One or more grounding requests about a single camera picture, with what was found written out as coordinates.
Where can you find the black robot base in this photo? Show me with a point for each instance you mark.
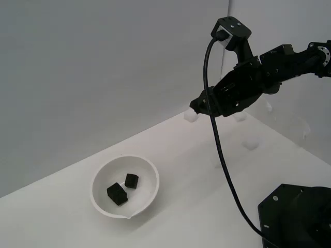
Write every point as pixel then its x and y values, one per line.
pixel 294 219

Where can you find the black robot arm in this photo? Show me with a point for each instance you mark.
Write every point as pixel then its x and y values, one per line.
pixel 297 62

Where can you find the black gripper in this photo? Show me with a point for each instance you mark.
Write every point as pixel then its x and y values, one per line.
pixel 240 90

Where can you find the black foam cube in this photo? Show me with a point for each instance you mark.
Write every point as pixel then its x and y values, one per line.
pixel 194 106
pixel 131 180
pixel 117 194

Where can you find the white bowl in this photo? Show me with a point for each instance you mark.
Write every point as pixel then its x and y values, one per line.
pixel 144 180

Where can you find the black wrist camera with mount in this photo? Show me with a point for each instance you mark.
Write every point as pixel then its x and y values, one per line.
pixel 232 31

